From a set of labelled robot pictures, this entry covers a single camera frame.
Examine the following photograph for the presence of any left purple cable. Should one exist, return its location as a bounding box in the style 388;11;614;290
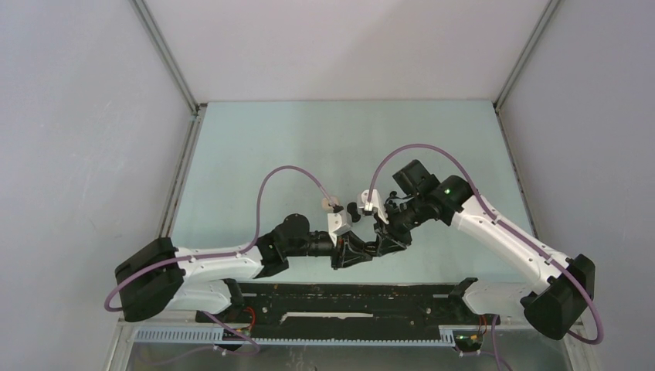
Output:
104;165;341;357

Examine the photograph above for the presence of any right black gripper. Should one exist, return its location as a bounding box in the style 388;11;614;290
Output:
373;195;429;256

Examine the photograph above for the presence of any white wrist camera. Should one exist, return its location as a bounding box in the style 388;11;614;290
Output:
356;189;385;218
327;209;352;247

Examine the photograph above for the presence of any right aluminium frame post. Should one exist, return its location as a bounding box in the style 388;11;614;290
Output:
494;0;563;114

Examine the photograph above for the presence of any aluminium frame post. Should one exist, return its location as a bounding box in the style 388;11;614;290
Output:
129;0;200;114
494;0;563;114

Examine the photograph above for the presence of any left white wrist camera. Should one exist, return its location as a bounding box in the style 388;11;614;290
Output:
327;209;352;247

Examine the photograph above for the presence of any purple cable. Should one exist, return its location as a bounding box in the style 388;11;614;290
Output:
366;143;606;371
104;165;341;357

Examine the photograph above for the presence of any black oval charging case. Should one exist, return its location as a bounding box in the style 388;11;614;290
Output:
346;202;361;223

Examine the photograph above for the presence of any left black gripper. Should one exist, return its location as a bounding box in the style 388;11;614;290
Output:
285;230;372;269

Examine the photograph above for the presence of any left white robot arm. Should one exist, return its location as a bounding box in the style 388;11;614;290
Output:
114;213;376;322

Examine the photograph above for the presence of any black mounting base rail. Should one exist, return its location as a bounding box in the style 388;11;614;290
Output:
215;283;495;342

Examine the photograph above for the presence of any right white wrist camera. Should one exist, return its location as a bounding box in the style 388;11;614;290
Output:
356;189;385;218

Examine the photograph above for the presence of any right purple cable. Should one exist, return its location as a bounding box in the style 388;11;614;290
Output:
366;143;606;371

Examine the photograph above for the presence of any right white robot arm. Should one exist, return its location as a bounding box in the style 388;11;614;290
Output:
357;160;596;340

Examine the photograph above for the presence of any grey slotted cable duct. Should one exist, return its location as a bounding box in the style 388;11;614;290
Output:
134;328;456;347

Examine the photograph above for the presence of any left aluminium frame post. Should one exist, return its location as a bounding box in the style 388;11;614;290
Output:
129;0;200;114

